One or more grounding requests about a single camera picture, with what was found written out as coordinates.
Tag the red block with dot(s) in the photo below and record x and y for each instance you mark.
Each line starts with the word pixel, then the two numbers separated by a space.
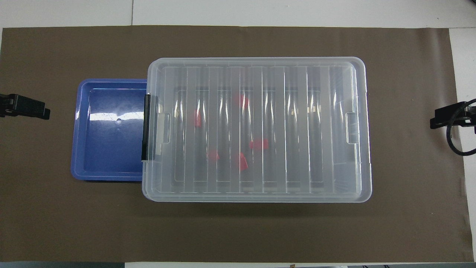
pixel 242 162
pixel 243 101
pixel 197 119
pixel 213 155
pixel 259 144

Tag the clear plastic storage box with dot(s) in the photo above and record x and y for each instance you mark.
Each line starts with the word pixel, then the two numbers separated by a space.
pixel 323 93
pixel 282 126

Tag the black box latch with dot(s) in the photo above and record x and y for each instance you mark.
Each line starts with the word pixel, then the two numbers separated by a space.
pixel 145 126

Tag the blue plastic tray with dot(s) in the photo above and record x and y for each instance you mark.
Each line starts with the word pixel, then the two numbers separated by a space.
pixel 108 149

